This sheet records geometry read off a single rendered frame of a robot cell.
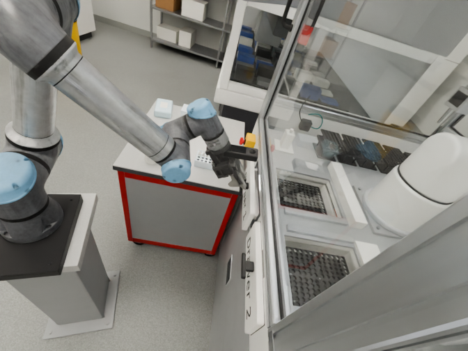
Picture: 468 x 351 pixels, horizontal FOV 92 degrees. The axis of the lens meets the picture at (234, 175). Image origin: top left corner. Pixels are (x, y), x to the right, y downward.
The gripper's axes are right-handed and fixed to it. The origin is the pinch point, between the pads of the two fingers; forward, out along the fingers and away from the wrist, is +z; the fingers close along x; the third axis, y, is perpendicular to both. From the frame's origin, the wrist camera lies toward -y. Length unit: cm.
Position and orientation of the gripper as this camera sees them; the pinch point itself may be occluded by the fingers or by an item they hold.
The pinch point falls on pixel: (245, 183)
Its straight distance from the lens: 86.4
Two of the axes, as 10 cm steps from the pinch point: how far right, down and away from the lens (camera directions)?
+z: 3.7, 6.8, 6.3
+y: -9.3, 2.3, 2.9
